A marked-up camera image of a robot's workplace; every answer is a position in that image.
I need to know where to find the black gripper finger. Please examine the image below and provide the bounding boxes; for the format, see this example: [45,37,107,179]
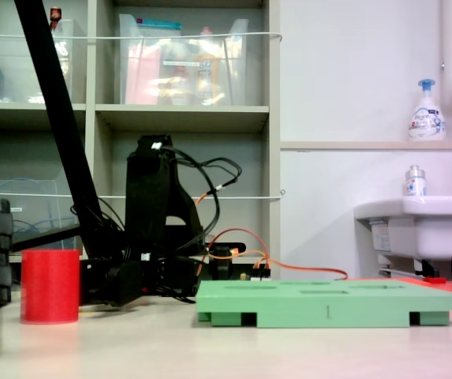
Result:
[80,258,112,278]
[78,276,113,307]

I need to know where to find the red cylinder block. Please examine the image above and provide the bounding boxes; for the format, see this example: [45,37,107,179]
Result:
[20,249,81,325]

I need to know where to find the black clamp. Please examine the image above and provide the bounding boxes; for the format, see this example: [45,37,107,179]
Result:
[208,242,247,282]

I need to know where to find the grey shelf unit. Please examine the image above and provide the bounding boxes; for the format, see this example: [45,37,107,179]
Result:
[0,0,282,265]

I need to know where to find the green shape sorter board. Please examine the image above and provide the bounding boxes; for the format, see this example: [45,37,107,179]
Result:
[196,278,452,328]

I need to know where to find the clear bin with bottles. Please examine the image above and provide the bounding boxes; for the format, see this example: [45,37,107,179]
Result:
[0,18,77,105]

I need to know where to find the white bottle yellow label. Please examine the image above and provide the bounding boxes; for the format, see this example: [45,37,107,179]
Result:
[193,26,222,106]

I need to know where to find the large clear storage bin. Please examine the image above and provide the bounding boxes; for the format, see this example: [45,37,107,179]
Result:
[117,13,264,107]

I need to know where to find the small clear sanitizer bottle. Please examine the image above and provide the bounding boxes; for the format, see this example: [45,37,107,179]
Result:
[404,164,428,197]

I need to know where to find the white sink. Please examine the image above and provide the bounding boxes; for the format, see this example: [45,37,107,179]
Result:
[353,195,452,262]

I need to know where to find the white pump soap bottle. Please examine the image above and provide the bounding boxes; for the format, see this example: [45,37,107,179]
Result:
[408,78,447,142]

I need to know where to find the clear bin with blue cable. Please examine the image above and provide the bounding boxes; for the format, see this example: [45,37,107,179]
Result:
[0,179,81,253]

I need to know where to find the white cord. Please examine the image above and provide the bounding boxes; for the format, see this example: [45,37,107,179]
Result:
[0,32,283,43]
[0,189,287,201]

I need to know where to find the long black servo cable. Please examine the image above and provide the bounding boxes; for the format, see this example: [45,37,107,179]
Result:
[168,144,245,256]

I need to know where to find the orange servo cable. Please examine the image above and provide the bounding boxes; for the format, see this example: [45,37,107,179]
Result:
[193,191,349,282]

